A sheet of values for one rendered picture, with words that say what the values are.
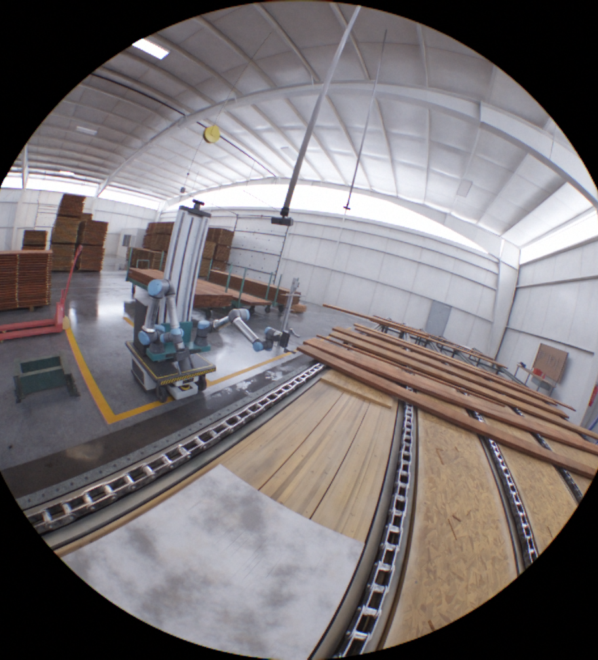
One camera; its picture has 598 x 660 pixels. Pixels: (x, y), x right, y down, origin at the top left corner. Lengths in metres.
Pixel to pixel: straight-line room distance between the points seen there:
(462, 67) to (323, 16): 2.93
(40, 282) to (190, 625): 5.25
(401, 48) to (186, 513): 6.72
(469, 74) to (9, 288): 9.68
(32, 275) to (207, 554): 5.20
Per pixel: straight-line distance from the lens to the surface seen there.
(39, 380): 2.54
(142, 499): 0.67
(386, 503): 0.81
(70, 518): 0.67
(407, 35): 6.12
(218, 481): 0.68
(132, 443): 1.94
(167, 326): 2.21
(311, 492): 0.74
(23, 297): 5.48
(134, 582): 0.58
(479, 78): 6.47
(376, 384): 1.47
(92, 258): 11.03
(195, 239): 2.27
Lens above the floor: 1.39
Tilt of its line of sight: 14 degrees down
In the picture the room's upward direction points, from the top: 15 degrees clockwise
